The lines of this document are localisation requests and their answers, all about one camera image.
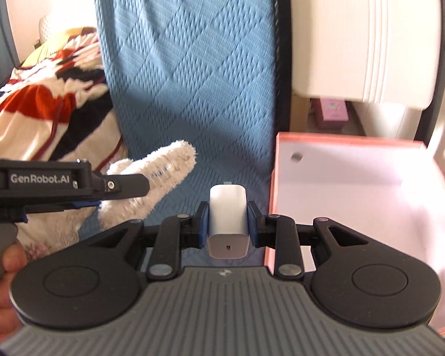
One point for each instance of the white charger block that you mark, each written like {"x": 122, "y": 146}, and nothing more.
{"x": 228, "y": 218}

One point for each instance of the blue textured chair cover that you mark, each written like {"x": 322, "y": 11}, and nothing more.
{"x": 193, "y": 81}

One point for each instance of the yellow pillow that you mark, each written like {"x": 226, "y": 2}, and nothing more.
{"x": 59, "y": 40}

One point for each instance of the small pink box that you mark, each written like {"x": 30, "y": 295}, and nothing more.
{"x": 333, "y": 109}

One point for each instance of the striped red black white blanket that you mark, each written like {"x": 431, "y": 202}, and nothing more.
{"x": 40, "y": 111}

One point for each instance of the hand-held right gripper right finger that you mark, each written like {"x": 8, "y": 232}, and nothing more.
{"x": 251, "y": 224}

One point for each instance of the person's left hand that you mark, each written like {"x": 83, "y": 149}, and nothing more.
{"x": 2, "y": 296}

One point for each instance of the white plush toy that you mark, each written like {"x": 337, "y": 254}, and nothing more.
{"x": 159, "y": 167}

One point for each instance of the pink cardboard box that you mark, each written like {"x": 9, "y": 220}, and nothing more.
{"x": 359, "y": 207}

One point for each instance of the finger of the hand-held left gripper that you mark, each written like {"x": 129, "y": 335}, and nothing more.
{"x": 126, "y": 186}

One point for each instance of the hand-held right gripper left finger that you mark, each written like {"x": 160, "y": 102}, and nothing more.
{"x": 204, "y": 226}

